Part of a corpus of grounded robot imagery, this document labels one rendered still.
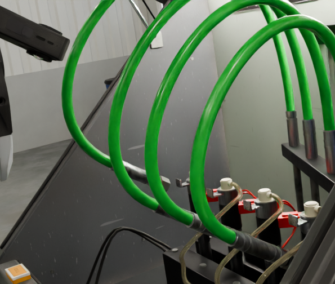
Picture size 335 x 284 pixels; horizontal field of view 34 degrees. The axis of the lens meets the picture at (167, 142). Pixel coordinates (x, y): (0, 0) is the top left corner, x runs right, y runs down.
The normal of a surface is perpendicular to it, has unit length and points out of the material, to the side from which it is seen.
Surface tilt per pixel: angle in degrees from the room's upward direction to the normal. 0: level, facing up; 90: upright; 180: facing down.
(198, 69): 90
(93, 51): 90
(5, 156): 113
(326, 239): 43
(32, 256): 90
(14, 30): 94
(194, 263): 0
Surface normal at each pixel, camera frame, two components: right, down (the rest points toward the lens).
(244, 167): -0.85, 0.23
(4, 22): 0.52, 0.17
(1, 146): 0.52, 0.47
